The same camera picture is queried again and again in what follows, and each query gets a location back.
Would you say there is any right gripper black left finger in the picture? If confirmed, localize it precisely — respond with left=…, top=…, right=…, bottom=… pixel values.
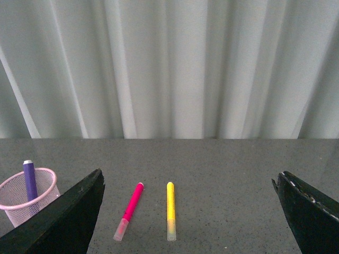
left=1, top=169, right=105, bottom=253

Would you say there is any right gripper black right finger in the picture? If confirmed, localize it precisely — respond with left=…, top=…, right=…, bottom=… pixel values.
left=272, top=171, right=338, bottom=253

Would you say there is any pink highlighter pen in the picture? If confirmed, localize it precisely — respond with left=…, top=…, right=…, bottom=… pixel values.
left=113, top=183, right=144, bottom=241

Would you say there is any purple highlighter pen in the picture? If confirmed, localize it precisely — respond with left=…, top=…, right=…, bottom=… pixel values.
left=23, top=160, right=38, bottom=202

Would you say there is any pink mesh pen cup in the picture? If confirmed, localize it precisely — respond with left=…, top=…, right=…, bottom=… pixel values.
left=1, top=168, right=60, bottom=227

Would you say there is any yellow highlighter pen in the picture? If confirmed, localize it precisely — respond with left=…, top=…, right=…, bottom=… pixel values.
left=166, top=182, right=176, bottom=241

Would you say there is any white pleated curtain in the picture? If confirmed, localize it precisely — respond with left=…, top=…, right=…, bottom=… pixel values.
left=1, top=1, right=338, bottom=139

